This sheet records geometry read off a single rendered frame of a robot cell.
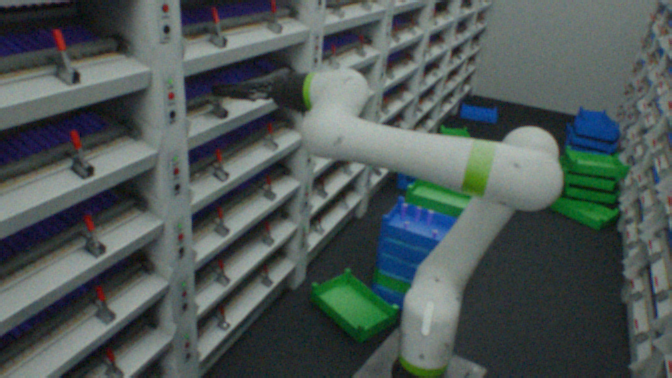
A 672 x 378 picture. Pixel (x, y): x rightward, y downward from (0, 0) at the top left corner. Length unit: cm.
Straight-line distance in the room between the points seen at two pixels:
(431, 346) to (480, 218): 31
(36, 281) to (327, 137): 64
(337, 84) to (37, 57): 57
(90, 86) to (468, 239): 88
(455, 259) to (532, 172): 37
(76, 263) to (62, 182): 19
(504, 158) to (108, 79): 77
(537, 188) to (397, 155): 27
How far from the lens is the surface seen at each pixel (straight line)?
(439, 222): 211
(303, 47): 173
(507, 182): 100
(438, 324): 118
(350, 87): 113
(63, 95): 102
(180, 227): 134
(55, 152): 112
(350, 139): 104
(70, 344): 128
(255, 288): 194
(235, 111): 144
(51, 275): 116
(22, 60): 105
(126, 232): 126
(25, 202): 105
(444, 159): 100
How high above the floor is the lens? 137
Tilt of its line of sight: 27 degrees down
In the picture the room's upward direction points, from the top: 6 degrees clockwise
